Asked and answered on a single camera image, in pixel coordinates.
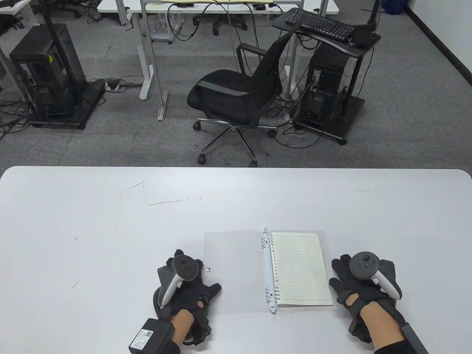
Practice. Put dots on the person's left hand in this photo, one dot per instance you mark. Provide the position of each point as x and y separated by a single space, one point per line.
188 295

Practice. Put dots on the person's right hand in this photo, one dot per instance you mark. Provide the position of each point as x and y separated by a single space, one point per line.
350 291

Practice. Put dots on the stack of lined loose-leaf paper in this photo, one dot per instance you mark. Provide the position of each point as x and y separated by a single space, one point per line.
300 269

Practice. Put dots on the person's left forearm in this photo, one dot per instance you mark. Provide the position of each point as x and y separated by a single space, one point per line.
182 326

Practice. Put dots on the grey white left hand controller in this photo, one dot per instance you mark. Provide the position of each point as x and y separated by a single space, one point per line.
184 267

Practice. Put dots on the grey white hand controller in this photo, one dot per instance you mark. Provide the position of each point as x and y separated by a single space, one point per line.
363 265
184 267

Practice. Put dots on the grey white right hand controller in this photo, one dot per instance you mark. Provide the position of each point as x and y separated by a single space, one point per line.
363 265

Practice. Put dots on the black rolling computer cart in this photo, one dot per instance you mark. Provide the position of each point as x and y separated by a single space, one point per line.
352 110

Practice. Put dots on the black office chair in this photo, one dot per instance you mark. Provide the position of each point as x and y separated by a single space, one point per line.
228 92

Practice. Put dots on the white power strip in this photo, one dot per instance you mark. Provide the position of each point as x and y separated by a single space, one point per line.
112 85

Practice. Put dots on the black pouch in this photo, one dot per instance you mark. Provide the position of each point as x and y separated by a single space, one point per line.
361 37

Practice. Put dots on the black glass-sided computer tower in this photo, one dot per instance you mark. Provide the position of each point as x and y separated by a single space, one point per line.
40 73

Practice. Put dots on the clear plastic box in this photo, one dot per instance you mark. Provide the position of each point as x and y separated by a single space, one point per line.
162 29

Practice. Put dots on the black keyboard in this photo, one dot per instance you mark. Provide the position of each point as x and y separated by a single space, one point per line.
320 24

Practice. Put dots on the black chair wheel base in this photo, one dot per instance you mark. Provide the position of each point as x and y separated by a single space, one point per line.
228 22

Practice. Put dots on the long white desk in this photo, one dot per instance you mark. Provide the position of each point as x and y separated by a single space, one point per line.
221 7

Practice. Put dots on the black pole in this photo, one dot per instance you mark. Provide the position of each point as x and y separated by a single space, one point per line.
55 37

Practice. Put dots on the small white desk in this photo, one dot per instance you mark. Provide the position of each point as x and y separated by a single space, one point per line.
11 7

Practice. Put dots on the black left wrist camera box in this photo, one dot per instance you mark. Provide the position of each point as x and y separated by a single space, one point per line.
151 337

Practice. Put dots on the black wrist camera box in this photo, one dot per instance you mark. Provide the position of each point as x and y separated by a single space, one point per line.
415 339
151 337

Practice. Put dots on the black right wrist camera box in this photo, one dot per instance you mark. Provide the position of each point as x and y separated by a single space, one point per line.
415 339

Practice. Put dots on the aluminium frame post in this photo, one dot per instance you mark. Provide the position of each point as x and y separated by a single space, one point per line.
153 55

